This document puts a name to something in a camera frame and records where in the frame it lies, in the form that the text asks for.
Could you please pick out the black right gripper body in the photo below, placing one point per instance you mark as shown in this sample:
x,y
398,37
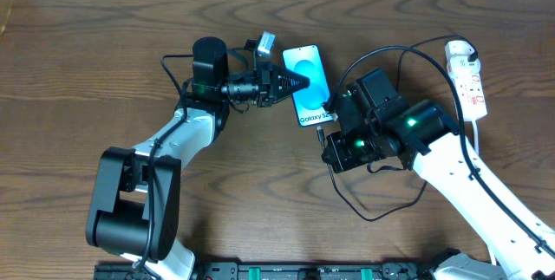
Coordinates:
x,y
331,155

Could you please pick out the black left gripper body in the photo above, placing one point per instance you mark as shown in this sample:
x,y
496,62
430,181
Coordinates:
x,y
264,85

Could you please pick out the blue Galaxy smartphone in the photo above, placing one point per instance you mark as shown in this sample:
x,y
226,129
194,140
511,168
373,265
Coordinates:
x,y
308,102

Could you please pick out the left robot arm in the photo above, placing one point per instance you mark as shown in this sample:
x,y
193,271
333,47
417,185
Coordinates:
x,y
135,206

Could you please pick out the white charger adapter plug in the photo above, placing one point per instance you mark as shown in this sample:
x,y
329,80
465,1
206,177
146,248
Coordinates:
x,y
462,59

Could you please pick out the white power strip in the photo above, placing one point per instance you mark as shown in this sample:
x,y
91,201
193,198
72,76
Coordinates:
x,y
470,93

